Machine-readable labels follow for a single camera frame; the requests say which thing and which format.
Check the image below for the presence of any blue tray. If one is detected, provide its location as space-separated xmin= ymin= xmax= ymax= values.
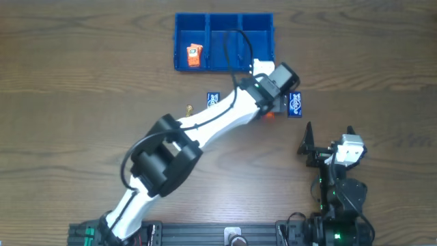
xmin=173 ymin=12 xmax=276 ymax=73

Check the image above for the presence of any mounting rail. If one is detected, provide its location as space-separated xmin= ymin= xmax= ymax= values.
xmin=67 ymin=220 xmax=375 ymax=246

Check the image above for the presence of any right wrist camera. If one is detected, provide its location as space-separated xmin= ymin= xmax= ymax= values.
xmin=324 ymin=133 xmax=366 ymax=168

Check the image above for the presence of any blue candy pack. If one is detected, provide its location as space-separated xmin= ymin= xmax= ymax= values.
xmin=287 ymin=91 xmax=303 ymax=119
xmin=206 ymin=92 xmax=221 ymax=109

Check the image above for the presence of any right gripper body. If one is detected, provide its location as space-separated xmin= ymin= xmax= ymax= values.
xmin=305 ymin=146 xmax=335 ymax=168

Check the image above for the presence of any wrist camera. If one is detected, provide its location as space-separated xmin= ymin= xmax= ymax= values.
xmin=251 ymin=58 xmax=301 ymax=94
xmin=324 ymin=133 xmax=366 ymax=168

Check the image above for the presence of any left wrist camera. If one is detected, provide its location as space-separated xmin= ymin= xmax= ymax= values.
xmin=251 ymin=58 xmax=301 ymax=94

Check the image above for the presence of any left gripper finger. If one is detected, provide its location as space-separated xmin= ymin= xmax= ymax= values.
xmin=272 ymin=94 xmax=290 ymax=113

